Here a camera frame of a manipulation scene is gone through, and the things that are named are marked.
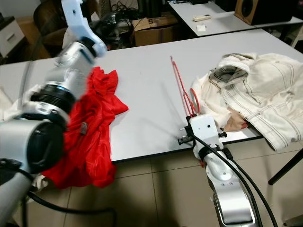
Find red plastic hanger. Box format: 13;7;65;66
170;56;200;167

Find cream stitched jacket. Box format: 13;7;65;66
196;52;303;152

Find red t-shirt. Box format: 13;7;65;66
42;66;129;190

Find printed cardboard box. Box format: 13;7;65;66
132;16;178;47

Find grey table black legs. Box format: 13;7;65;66
0;28;303;185
168;0;303;37

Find brown armchair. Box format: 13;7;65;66
33;0;71;45

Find white remote control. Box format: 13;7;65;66
192;14;213;22

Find white drawer unit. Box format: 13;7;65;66
0;17;26;57

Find white cartoon print shirt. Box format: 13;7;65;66
0;87;31;126

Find wooden speaker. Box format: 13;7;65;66
234;0;295;26

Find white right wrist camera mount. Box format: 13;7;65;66
188;115;219;160

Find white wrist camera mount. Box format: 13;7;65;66
188;115;219;160
61;0;107;57

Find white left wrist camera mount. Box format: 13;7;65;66
61;0;107;57

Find black floor hose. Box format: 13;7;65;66
28;189;117;227

